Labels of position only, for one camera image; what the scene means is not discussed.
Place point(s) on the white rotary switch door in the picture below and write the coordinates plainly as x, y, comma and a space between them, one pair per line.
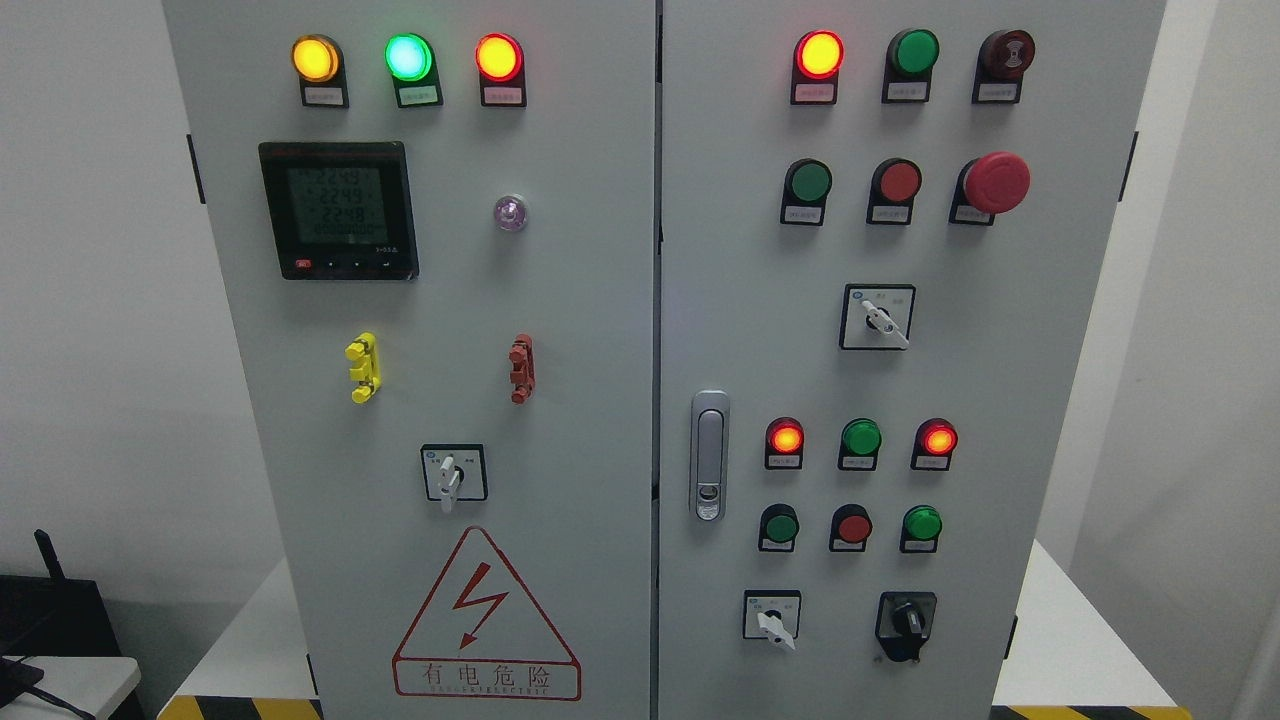
454, 474

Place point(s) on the lit green indicator light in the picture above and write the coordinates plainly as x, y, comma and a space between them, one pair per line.
411, 62

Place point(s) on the yellow indicator light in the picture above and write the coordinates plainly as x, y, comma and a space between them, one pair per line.
319, 63

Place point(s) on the red terminal clip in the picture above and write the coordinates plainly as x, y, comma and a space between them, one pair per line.
522, 375

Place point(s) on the lit red indicator lower left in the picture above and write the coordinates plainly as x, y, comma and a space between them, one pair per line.
784, 444

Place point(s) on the small purple lens indicator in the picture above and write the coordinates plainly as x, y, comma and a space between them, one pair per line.
511, 213

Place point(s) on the dark green push button lower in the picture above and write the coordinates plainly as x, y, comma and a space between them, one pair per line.
778, 529

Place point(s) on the green indicator lower middle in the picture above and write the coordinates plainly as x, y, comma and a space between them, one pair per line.
860, 443

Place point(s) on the green push button upper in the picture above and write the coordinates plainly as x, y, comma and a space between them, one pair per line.
806, 187

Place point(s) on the grey left cabinet door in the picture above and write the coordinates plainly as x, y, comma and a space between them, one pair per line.
569, 471

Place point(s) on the grey cabinet door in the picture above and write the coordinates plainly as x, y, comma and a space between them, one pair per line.
569, 471
754, 307

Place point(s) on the red push button lower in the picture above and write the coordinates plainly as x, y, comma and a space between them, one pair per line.
850, 529

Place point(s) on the red push button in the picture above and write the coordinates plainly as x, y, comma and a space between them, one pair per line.
893, 187
850, 529

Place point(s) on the yellow terminal clip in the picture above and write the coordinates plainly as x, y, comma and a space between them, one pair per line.
364, 366

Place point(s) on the grey right cabinet door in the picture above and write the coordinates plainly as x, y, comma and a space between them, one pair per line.
754, 307

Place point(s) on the lit red indicator lower right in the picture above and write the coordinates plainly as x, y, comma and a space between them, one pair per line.
934, 445

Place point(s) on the red push button upper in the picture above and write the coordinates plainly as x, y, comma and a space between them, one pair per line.
893, 187

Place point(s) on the red triangle warning sticker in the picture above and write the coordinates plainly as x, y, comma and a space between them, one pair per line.
481, 634

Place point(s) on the green push button lower right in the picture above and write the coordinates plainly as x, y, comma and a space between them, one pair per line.
921, 529

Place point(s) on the lit red indicator light left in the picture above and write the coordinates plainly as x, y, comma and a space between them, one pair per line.
501, 66

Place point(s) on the black digital power meter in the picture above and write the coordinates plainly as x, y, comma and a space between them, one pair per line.
340, 211

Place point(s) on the lit red indicator top right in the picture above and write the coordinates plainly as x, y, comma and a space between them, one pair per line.
816, 62

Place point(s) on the red emergency stop button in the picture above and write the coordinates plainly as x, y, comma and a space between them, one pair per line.
989, 186

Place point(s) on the green indicator top right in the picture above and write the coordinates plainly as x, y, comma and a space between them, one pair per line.
908, 65

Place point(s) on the dark red buzzer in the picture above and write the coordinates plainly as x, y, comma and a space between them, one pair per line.
1003, 59

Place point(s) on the black yellow hazard tape right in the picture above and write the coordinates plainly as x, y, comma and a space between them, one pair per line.
1082, 712

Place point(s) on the black yellow hazard tape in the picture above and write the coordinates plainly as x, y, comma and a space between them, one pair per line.
1082, 712
201, 706

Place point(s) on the black yellow hazard tape left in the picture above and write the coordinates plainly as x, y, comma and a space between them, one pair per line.
201, 706

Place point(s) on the white side table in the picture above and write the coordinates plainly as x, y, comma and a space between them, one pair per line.
96, 684

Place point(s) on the black device with antenna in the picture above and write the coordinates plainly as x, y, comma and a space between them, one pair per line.
55, 615

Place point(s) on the silver door lock handle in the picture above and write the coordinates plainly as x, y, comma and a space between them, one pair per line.
709, 422

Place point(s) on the white rotary switch upper right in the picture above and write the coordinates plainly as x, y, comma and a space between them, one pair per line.
877, 317

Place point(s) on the white rotary switch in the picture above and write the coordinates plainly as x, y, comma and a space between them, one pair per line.
877, 317
772, 617

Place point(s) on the white rotary switch lower right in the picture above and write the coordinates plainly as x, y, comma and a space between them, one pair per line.
772, 617

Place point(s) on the black rotary selector switch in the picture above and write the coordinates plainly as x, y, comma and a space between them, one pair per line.
904, 622

